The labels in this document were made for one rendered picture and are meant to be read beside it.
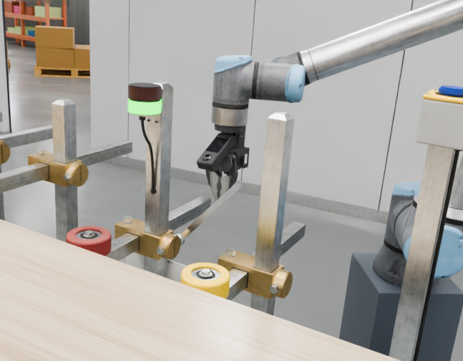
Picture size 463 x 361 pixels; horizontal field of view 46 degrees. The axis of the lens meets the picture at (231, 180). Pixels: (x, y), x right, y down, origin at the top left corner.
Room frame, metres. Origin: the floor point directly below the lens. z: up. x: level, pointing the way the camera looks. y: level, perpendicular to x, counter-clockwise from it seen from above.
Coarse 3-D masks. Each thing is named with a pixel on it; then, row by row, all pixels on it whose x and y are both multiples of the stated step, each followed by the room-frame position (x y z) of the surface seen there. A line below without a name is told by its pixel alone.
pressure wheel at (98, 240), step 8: (72, 232) 0.90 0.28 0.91; (80, 232) 0.91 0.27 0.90; (88, 232) 0.90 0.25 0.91; (96, 232) 0.92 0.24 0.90; (104, 232) 0.91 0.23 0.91; (72, 240) 0.87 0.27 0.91; (80, 240) 0.87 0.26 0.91; (88, 240) 0.87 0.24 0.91; (96, 240) 0.88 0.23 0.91; (104, 240) 0.88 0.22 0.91; (88, 248) 0.86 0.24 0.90; (96, 248) 0.87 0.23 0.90; (104, 248) 0.88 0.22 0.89
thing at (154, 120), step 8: (152, 120) 1.00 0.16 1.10; (160, 120) 0.99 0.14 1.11; (144, 128) 0.97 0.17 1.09; (144, 136) 0.97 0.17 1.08; (152, 152) 0.99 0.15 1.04; (152, 160) 0.99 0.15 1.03; (152, 168) 0.99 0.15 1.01; (152, 176) 0.99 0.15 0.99; (152, 184) 0.99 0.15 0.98; (152, 192) 1.00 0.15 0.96
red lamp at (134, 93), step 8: (128, 88) 0.96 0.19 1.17; (136, 88) 0.95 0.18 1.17; (144, 88) 0.95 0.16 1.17; (152, 88) 0.95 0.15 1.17; (160, 88) 0.97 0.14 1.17; (128, 96) 0.96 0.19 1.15; (136, 96) 0.95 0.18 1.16; (144, 96) 0.95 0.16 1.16; (152, 96) 0.95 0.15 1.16; (160, 96) 0.97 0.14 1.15
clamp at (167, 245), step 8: (120, 224) 1.04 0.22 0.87; (128, 224) 1.04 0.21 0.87; (136, 224) 1.04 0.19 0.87; (144, 224) 1.05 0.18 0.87; (120, 232) 1.03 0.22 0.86; (128, 232) 1.02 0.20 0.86; (136, 232) 1.01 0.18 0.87; (144, 232) 1.01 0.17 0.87; (168, 232) 1.01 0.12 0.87; (144, 240) 1.00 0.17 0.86; (152, 240) 0.99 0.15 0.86; (160, 240) 0.99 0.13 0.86; (168, 240) 0.99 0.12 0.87; (176, 240) 1.00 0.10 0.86; (144, 248) 1.00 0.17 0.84; (152, 248) 0.99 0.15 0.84; (160, 248) 0.98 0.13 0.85; (168, 248) 0.98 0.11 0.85; (176, 248) 1.00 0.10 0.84; (152, 256) 0.99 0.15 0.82; (160, 256) 0.99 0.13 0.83; (168, 256) 0.98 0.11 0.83
